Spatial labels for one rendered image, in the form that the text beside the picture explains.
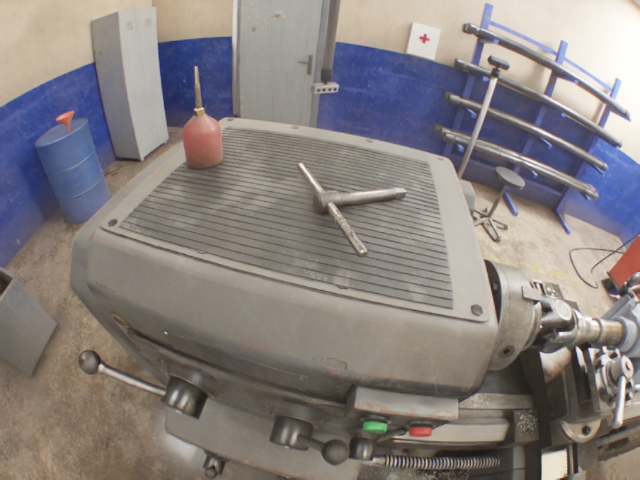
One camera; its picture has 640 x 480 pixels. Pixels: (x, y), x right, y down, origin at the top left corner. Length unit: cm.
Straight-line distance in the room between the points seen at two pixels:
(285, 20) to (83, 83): 239
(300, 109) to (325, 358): 343
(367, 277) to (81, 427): 187
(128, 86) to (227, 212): 319
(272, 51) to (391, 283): 339
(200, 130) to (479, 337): 45
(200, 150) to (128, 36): 311
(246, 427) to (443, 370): 54
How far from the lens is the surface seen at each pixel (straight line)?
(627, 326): 109
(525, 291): 63
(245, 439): 76
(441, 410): 34
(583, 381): 85
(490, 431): 91
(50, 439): 214
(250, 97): 380
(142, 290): 37
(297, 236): 33
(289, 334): 29
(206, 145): 45
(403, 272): 32
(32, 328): 219
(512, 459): 101
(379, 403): 32
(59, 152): 281
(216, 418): 76
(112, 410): 188
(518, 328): 61
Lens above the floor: 157
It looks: 44 degrees down
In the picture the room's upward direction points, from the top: 8 degrees clockwise
